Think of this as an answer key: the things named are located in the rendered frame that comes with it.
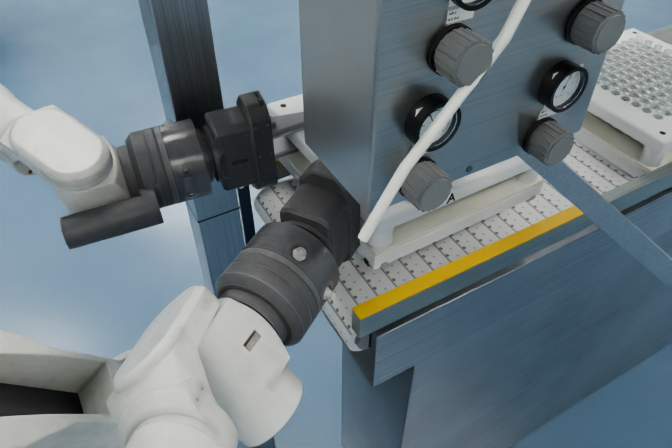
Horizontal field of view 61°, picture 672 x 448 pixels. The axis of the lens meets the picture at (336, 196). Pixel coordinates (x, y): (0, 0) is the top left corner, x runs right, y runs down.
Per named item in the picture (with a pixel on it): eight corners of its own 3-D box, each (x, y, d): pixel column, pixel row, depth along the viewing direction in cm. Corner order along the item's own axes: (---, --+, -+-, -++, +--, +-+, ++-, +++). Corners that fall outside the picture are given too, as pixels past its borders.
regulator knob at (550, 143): (540, 174, 46) (553, 129, 43) (518, 157, 47) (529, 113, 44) (570, 161, 47) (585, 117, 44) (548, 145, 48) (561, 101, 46)
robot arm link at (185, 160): (248, 71, 66) (143, 94, 62) (274, 114, 59) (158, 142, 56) (259, 157, 74) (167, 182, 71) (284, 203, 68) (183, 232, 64)
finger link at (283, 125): (320, 126, 66) (270, 139, 65) (310, 112, 69) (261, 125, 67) (320, 115, 65) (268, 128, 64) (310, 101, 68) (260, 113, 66)
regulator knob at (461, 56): (449, 97, 35) (459, 29, 32) (425, 79, 36) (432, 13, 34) (492, 83, 36) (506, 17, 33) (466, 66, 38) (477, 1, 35)
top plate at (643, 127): (659, 155, 73) (665, 142, 72) (523, 73, 89) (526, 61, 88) (770, 104, 83) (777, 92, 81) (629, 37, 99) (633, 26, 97)
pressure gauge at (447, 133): (412, 158, 38) (418, 111, 36) (402, 148, 39) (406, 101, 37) (457, 142, 40) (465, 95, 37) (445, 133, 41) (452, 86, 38)
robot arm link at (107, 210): (165, 169, 71) (68, 194, 67) (149, 109, 62) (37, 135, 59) (188, 244, 65) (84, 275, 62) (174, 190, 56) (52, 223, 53)
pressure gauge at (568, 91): (544, 118, 43) (557, 74, 41) (532, 110, 44) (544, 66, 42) (580, 105, 45) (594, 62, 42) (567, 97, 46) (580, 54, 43)
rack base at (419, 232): (416, 101, 85) (418, 87, 83) (540, 194, 69) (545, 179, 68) (268, 149, 75) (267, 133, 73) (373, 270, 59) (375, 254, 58)
